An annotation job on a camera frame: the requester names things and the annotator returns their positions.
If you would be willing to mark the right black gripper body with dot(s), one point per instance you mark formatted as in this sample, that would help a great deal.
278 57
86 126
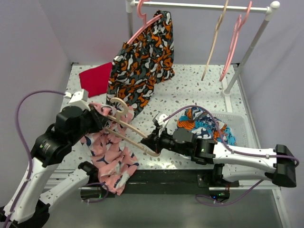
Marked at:
165 140

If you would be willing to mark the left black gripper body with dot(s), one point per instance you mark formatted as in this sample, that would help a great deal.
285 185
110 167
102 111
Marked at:
91 123

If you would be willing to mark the pink navy patterned shorts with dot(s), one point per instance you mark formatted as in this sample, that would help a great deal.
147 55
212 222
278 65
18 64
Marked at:
116 163

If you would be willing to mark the beige wooden hanger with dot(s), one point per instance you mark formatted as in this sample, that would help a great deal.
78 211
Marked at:
216 31
117 119

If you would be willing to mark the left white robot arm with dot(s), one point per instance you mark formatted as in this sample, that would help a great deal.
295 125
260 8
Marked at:
30 206

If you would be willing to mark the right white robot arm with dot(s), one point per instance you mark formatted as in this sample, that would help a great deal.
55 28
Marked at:
231 163

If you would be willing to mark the blue orange patterned shorts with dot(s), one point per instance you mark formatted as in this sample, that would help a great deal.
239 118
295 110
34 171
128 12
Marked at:
201 124

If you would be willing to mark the orange black camo shorts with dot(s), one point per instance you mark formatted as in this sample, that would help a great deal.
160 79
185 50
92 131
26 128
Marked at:
139 66

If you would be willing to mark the right pink hanger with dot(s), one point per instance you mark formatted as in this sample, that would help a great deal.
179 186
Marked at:
238 25

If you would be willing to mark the pink hanger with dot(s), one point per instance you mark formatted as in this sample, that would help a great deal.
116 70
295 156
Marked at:
146 23
238 25

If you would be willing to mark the left pink hanger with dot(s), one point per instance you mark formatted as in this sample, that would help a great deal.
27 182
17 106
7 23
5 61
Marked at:
146 23

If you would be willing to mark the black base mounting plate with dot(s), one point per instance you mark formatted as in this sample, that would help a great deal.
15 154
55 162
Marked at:
176 181

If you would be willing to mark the red folded cloth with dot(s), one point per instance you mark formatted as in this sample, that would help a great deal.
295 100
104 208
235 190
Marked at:
95 80

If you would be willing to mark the white plastic basket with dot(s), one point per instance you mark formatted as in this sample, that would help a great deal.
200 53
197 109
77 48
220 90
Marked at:
237 130

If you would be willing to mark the white clothes rack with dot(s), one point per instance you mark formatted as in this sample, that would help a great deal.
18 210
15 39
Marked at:
268 11

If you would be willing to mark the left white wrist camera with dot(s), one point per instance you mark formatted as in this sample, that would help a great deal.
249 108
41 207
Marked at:
79 99

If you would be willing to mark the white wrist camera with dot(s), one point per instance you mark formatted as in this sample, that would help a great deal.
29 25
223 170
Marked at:
160 123
79 99

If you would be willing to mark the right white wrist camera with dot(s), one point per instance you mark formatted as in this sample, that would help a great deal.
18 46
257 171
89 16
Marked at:
160 123

